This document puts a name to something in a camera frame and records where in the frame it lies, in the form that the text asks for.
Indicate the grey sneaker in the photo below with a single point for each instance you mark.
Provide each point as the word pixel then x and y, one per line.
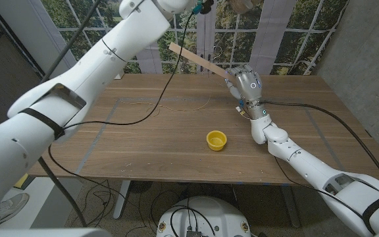
pixel 12 209

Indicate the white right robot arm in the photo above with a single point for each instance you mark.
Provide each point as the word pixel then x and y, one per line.
pixel 308 168

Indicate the white table leg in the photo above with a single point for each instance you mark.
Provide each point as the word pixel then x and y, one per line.
pixel 122 197

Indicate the small yellow cup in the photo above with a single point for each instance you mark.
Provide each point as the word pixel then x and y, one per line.
pixel 216 141

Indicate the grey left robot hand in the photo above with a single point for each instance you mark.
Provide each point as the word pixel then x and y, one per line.
pixel 252 2

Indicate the jute thread strand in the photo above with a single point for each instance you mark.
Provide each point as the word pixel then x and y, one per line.
pixel 176 109

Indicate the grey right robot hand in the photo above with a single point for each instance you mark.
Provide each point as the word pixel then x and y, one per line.
pixel 248 85

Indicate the grey table leg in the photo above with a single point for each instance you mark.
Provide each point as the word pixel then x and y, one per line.
pixel 291 207

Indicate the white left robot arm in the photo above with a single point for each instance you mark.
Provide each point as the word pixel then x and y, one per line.
pixel 44 115

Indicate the long wooden stick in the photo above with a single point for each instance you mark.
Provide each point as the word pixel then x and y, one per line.
pixel 196 59

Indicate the yellow and black shoes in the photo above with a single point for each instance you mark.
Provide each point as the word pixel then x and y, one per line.
pixel 21 181

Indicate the brown jute twine spool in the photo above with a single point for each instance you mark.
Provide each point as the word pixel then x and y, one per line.
pixel 242 10

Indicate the printed forest window backdrop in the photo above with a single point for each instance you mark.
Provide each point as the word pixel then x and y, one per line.
pixel 291 33

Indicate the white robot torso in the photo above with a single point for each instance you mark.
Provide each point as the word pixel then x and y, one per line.
pixel 206 217

